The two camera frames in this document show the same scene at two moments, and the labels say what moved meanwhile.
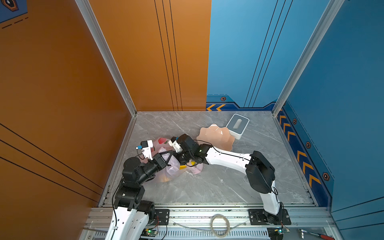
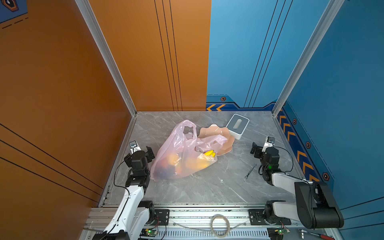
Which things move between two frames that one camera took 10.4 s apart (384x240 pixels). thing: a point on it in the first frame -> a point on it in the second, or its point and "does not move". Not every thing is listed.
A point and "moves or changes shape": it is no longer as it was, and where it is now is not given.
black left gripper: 158,160 -> 149,154
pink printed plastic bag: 174,171 moves or changes shape
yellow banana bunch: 183,166 moves or changes shape
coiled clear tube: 212,227 does not move
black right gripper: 175,155 -> 258,150
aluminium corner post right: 334,9 does not move
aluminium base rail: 224,223 does not move
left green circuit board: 149,231 does not move
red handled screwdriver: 322,236 does not move
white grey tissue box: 237,125 does not move
